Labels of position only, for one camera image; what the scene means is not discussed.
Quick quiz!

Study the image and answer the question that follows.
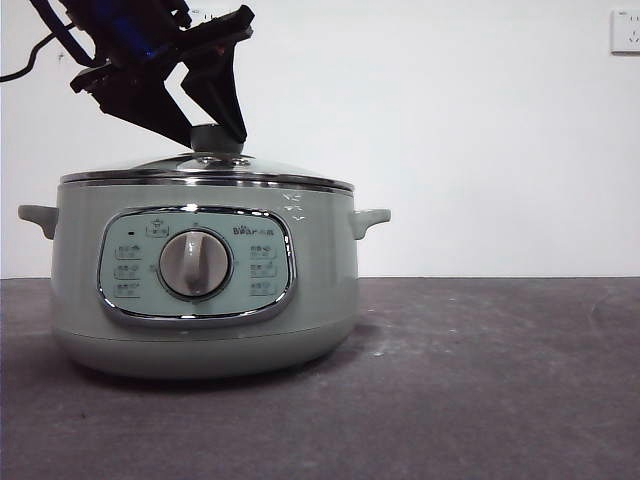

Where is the pale green electric cooking pot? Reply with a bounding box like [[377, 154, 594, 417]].
[[17, 182, 392, 376]]

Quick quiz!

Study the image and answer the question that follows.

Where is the glass lid with green knob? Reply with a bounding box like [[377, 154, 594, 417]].
[[59, 124, 356, 195]]

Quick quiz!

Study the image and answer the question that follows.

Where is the black cable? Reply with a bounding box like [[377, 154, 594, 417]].
[[0, 29, 66, 84]]

